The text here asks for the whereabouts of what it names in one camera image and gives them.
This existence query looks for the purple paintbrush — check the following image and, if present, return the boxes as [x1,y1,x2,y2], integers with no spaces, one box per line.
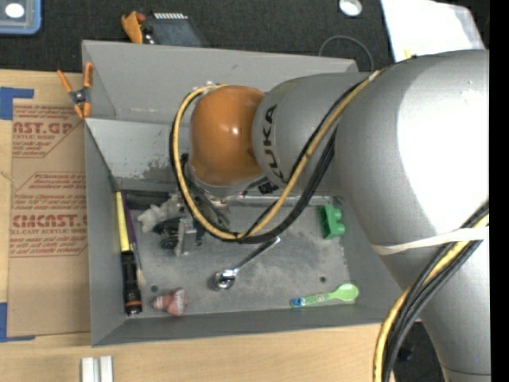
[120,191,148,288]

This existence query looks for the black sunglasses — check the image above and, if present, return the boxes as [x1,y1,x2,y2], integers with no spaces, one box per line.
[152,216,185,251]

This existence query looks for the grey metal bin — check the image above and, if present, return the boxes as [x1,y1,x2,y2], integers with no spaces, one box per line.
[80,39,403,348]

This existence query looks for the green toy brick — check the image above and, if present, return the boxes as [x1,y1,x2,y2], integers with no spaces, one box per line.
[317,204,347,240]

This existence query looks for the green plastic spoon blue end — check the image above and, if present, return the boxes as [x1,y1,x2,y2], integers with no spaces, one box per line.
[289,283,360,310]

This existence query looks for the white toy animal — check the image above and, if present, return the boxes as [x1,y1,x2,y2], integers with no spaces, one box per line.
[136,195,181,234]

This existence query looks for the pink seashell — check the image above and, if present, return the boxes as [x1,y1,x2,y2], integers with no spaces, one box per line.
[150,287,189,318]

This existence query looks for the silver metal spoon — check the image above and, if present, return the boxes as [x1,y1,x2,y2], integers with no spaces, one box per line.
[208,236,282,292]

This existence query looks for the brown cardboard board red print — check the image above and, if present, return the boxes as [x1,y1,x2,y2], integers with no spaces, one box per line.
[0,68,93,338]

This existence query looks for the yellow and black marker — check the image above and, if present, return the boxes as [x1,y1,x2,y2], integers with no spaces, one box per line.
[114,190,144,317]

